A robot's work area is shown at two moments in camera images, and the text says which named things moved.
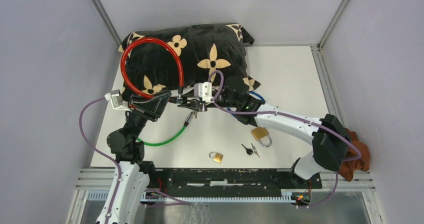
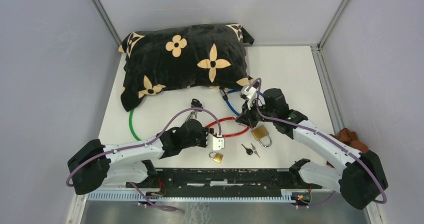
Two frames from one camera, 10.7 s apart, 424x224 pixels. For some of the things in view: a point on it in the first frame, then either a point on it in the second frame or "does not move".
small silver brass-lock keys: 255,151 does not move
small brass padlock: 218,158 does not move
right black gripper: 197,106 -> 246,117
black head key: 249,151 does not move
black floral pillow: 177,58 does not move
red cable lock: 181,86 -> 232,117
